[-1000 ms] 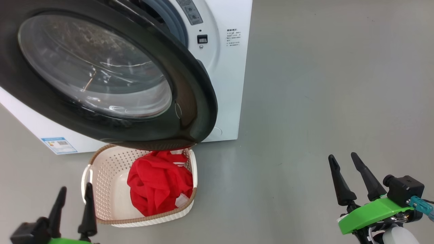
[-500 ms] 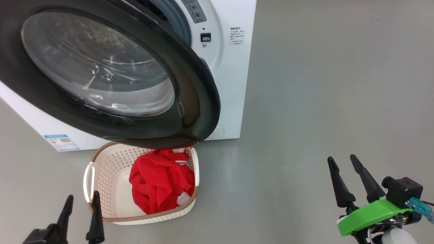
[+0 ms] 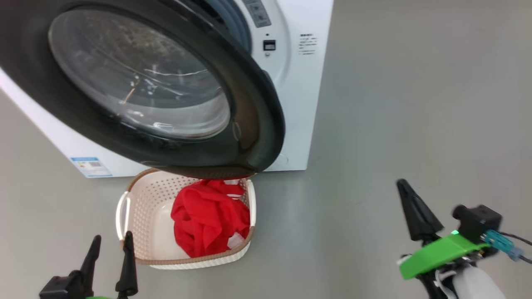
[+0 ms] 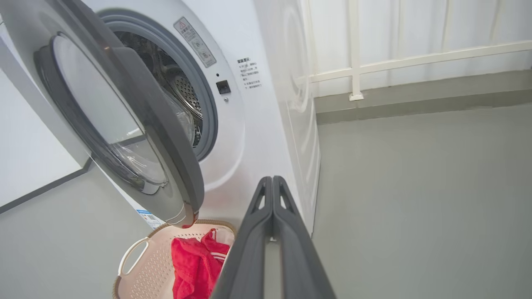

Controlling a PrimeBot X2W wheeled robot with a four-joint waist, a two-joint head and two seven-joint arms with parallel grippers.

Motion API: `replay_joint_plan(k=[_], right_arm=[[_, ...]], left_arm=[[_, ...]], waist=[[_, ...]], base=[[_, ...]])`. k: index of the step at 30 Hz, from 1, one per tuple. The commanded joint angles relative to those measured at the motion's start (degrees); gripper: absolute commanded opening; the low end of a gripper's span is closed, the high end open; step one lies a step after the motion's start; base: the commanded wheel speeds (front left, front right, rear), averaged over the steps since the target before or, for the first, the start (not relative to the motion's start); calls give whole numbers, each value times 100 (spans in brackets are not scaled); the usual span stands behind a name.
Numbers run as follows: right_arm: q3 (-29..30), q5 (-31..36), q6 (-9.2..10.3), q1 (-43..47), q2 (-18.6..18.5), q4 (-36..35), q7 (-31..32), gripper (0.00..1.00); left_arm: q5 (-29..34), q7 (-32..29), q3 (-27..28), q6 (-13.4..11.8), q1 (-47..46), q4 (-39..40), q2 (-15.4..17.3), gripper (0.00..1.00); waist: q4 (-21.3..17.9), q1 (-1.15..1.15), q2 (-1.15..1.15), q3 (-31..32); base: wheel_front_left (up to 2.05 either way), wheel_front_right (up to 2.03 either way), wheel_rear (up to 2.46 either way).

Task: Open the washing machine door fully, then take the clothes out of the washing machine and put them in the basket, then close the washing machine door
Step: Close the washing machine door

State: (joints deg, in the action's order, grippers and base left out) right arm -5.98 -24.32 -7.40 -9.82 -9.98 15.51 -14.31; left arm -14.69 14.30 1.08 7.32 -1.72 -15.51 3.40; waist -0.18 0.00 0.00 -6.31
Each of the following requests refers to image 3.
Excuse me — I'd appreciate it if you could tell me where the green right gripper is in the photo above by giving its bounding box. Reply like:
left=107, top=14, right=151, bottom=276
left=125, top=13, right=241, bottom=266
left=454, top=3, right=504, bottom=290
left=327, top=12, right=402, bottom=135
left=396, top=179, right=492, bottom=281

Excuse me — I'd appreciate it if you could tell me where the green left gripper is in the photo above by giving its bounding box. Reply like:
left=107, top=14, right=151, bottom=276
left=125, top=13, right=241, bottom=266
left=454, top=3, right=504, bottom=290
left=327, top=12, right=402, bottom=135
left=39, top=231, right=139, bottom=299

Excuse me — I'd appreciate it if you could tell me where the red garment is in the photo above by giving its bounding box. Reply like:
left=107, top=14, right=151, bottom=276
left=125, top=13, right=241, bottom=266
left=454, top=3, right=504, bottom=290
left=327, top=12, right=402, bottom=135
left=170, top=179, right=251, bottom=259

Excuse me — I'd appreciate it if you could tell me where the dark round washing machine door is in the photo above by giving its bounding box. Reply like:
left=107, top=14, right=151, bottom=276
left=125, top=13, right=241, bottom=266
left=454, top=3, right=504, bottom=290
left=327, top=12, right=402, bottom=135
left=0, top=0, right=286, bottom=180

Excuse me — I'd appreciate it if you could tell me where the cream perforated laundry basket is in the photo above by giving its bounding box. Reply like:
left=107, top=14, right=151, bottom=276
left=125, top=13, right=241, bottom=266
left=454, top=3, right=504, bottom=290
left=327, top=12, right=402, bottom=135
left=116, top=168, right=257, bottom=270

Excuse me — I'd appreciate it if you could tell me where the white front-load washing machine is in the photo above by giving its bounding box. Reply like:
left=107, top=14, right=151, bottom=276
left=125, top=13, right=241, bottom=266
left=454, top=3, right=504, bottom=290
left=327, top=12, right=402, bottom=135
left=0, top=0, right=334, bottom=179

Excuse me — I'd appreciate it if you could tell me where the blue white energy label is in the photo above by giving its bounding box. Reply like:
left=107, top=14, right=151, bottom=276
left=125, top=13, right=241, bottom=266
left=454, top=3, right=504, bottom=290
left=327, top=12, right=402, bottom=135
left=69, top=156, right=113, bottom=179

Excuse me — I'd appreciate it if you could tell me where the grey warning label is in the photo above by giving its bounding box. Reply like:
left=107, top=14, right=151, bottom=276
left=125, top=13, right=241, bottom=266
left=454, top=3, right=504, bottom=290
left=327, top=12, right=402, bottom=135
left=243, top=0, right=272, bottom=28

